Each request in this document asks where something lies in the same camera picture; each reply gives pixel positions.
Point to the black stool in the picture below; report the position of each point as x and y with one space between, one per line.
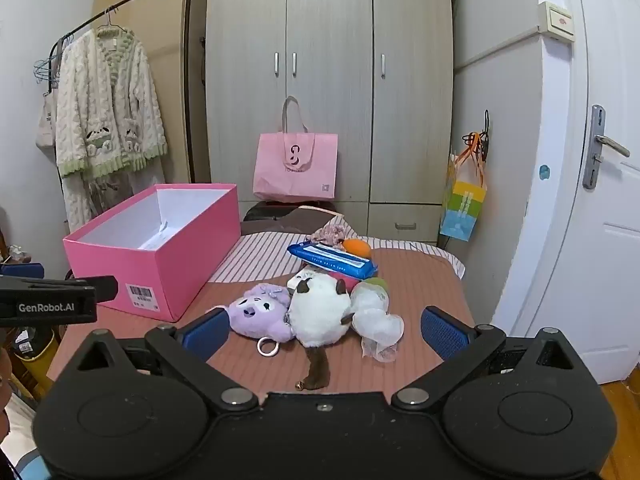
265 212

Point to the pink cardboard box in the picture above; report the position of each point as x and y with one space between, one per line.
200 260

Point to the blue wet wipes pack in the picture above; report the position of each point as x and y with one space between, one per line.
335 260

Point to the pink floral scrunchie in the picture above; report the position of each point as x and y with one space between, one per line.
330 232

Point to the striped bed sheet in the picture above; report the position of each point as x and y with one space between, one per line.
255 255

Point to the white panda plush toy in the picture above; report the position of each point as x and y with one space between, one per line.
320 310

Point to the yellow container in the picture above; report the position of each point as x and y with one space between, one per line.
37 365

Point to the white item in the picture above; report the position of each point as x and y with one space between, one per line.
375 320

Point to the green egg sponge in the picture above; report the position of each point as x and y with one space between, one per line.
381 287

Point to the white door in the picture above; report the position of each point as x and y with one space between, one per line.
575 260

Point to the small white figurine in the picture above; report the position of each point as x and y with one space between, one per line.
17 252

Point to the orange egg sponge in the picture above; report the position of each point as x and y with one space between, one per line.
356 246

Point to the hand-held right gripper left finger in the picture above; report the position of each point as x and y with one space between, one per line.
207 332

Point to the white tissue pack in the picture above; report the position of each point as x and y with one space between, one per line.
300 276

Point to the black wall hook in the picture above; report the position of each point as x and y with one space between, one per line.
486 120

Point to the colourful gift bag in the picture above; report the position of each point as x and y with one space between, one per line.
462 210

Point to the canvas tote bag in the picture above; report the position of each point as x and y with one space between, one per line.
46 125

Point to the purple plush toy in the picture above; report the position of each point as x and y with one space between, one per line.
255 315

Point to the black clothes rack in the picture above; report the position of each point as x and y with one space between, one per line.
189 85

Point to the beige wall switch box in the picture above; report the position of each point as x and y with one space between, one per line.
556 22

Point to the grey wooden wardrobe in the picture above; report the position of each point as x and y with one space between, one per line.
330 35

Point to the pink tote bag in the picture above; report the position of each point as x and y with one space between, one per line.
295 170

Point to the beige tall cabinet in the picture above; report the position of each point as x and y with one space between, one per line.
170 35

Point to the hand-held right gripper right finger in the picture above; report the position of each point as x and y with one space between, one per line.
442 332

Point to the blue door sticker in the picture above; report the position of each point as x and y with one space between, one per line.
544 171

